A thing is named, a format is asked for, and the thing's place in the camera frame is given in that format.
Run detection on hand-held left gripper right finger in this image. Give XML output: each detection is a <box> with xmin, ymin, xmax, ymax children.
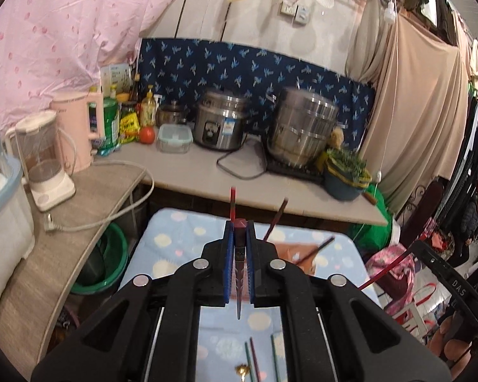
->
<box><xmin>245</xmin><ymin>220</ymin><xmax>452</xmax><ymax>382</ymax></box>

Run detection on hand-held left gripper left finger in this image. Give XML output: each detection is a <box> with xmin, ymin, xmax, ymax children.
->
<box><xmin>31</xmin><ymin>220</ymin><xmax>240</xmax><ymax>382</ymax></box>

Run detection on dark maroon chopstick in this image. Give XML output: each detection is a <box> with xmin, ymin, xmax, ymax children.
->
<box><xmin>231</xmin><ymin>218</ymin><xmax>250</xmax><ymax>321</ymax></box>
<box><xmin>263</xmin><ymin>197</ymin><xmax>289</xmax><ymax>243</ymax></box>

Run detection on pink plastic utensil holder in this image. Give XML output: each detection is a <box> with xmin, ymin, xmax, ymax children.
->
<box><xmin>269</xmin><ymin>241</ymin><xmax>333</xmax><ymax>277</ymax></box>

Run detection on dark purple chopstick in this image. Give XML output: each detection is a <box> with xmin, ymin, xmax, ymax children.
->
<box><xmin>295</xmin><ymin>237</ymin><xmax>335</xmax><ymax>265</ymax></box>

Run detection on red chopstick gold band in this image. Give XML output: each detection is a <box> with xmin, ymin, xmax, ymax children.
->
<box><xmin>358</xmin><ymin>249</ymin><xmax>413</xmax><ymax>292</ymax></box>

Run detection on blue polka dot tablecloth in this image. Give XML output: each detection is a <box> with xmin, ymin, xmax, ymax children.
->
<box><xmin>117</xmin><ymin>207</ymin><xmax>381</xmax><ymax>382</ymax></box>

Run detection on pink floral bag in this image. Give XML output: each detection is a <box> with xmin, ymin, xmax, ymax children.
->
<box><xmin>366</xmin><ymin>244</ymin><xmax>417</xmax><ymax>313</ymax></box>

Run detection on dark wooden board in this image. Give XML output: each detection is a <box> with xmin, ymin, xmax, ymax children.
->
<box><xmin>398</xmin><ymin>179</ymin><xmax>443</xmax><ymax>247</ymax></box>

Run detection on dark brown chopstick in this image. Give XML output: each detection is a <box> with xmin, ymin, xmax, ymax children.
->
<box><xmin>249</xmin><ymin>337</ymin><xmax>261</xmax><ymax>382</ymax></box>

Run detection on green chopstick gold band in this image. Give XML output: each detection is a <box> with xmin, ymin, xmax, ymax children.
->
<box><xmin>271</xmin><ymin>334</ymin><xmax>281</xmax><ymax>382</ymax></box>

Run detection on green plastic bag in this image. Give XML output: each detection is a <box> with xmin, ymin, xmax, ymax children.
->
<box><xmin>348</xmin><ymin>185</ymin><xmax>395</xmax><ymax>251</ymax></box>

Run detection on grey wooden counter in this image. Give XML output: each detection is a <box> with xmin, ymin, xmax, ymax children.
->
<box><xmin>0</xmin><ymin>139</ymin><xmax>389</xmax><ymax>367</ymax></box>

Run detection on black induction cooktop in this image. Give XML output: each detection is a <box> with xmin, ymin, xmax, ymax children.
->
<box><xmin>266</xmin><ymin>155</ymin><xmax>328</xmax><ymax>181</ymax></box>

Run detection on green plastic basin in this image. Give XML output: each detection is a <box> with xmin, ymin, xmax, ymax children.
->
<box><xmin>69</xmin><ymin>223</ymin><xmax>129</xmax><ymax>296</ymax></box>

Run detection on blue basin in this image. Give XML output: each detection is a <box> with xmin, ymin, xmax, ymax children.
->
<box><xmin>322</xmin><ymin>163</ymin><xmax>367</xmax><ymax>202</ymax></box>

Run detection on dark steel pot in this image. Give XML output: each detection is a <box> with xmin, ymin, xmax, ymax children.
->
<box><xmin>80</xmin><ymin>243</ymin><xmax>106</xmax><ymax>285</ymax></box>

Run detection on clear plastic food container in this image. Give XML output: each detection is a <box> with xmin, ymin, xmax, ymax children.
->
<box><xmin>156</xmin><ymin>124</ymin><xmax>193</xmax><ymax>154</ymax></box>

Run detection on green leafy vegetables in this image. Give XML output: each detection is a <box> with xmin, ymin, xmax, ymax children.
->
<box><xmin>327</xmin><ymin>148</ymin><xmax>372</xmax><ymax>184</ymax></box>

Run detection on steel rice cooker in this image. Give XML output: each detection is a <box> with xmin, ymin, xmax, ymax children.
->
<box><xmin>194</xmin><ymin>89</ymin><xmax>250</xmax><ymax>152</ymax></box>

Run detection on large steel steamer pot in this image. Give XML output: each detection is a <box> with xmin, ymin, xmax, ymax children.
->
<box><xmin>266</xmin><ymin>86</ymin><xmax>340</xmax><ymax>168</ymax></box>

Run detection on yellow-brown root vegetable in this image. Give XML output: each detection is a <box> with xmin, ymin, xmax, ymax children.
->
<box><xmin>329</xmin><ymin>127</ymin><xmax>345</xmax><ymax>150</ymax></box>

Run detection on small steel pot with lid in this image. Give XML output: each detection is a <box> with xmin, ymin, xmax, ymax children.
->
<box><xmin>157</xmin><ymin>101</ymin><xmax>192</xmax><ymax>128</ymax></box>

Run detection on yellow snack packet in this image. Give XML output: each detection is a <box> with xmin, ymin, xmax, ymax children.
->
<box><xmin>119</xmin><ymin>113</ymin><xmax>141</xmax><ymax>144</ymax></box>

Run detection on yellow oil bottle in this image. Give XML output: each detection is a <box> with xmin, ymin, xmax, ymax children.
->
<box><xmin>140</xmin><ymin>85</ymin><xmax>159</xmax><ymax>128</ymax></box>

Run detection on beige curtain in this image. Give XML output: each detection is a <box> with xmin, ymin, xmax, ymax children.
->
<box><xmin>346</xmin><ymin>0</ymin><xmax>474</xmax><ymax>216</ymax></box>

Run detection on green canister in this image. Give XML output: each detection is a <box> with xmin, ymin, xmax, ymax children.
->
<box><xmin>97</xmin><ymin>97</ymin><xmax>121</xmax><ymax>156</ymax></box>

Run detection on dark blue leaf-print cloth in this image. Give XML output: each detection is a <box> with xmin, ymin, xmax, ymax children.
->
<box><xmin>137</xmin><ymin>38</ymin><xmax>377</xmax><ymax>152</ymax></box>

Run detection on pink electric kettle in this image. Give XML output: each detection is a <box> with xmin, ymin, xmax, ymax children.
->
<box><xmin>50</xmin><ymin>91</ymin><xmax>105</xmax><ymax>173</ymax></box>

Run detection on white blender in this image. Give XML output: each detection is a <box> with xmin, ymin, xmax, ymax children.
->
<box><xmin>5</xmin><ymin>110</ymin><xmax>77</xmax><ymax>212</ymax></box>

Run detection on white green carton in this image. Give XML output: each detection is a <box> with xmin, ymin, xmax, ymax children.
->
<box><xmin>100</xmin><ymin>64</ymin><xmax>131</xmax><ymax>100</ymax></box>

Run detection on white dish rack blue lid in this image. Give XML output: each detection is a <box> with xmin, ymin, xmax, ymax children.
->
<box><xmin>0</xmin><ymin>107</ymin><xmax>36</xmax><ymax>265</ymax></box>

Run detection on pink floral cloth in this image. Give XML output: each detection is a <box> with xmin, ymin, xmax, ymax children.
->
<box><xmin>0</xmin><ymin>0</ymin><xmax>202</xmax><ymax>128</ymax></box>

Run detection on black power cable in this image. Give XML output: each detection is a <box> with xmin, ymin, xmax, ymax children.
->
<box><xmin>216</xmin><ymin>135</ymin><xmax>268</xmax><ymax>180</ymax></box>

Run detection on white cord with switch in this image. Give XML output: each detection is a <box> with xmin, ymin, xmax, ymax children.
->
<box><xmin>376</xmin><ymin>0</ymin><xmax>399</xmax><ymax>186</ymax></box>

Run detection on white power cable with plug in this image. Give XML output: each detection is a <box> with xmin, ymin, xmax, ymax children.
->
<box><xmin>44</xmin><ymin>160</ymin><xmax>156</xmax><ymax>232</ymax></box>

